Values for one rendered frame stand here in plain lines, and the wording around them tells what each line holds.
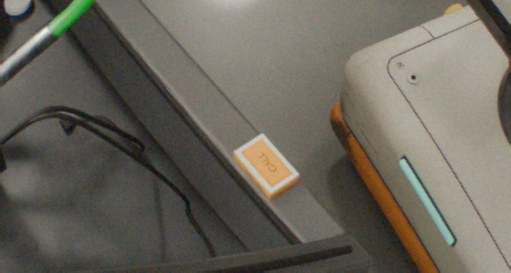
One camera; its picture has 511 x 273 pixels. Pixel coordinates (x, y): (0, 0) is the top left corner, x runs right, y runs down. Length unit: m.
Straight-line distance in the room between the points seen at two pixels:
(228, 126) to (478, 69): 0.97
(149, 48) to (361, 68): 0.87
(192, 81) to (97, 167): 0.16
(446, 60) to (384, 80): 0.13
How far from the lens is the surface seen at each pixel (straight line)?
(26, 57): 0.83
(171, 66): 1.05
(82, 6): 0.80
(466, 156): 1.82
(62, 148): 1.15
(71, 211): 1.11
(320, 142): 2.12
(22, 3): 1.26
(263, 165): 0.98
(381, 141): 1.87
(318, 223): 0.97
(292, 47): 2.24
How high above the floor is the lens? 1.80
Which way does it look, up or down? 58 degrees down
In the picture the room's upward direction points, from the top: 3 degrees clockwise
